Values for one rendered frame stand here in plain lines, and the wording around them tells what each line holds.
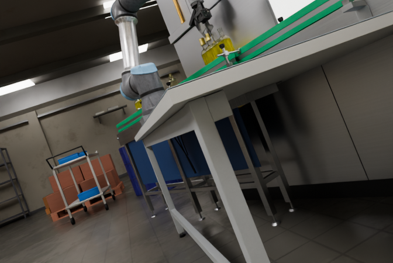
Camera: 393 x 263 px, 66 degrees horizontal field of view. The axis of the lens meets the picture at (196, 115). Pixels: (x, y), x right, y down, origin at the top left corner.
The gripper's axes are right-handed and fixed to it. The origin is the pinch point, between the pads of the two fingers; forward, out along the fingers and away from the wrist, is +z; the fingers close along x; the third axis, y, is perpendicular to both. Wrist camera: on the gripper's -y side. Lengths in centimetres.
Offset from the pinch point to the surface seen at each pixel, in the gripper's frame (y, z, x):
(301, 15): 64, 22, -3
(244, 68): 92, 42, -78
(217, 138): 85, 54, -86
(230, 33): 7.4, 4.0, 12.4
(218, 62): 15.0, 21.6, -13.2
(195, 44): -30.8, -6.5, 14.7
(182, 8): -28.8, -33.5, 14.8
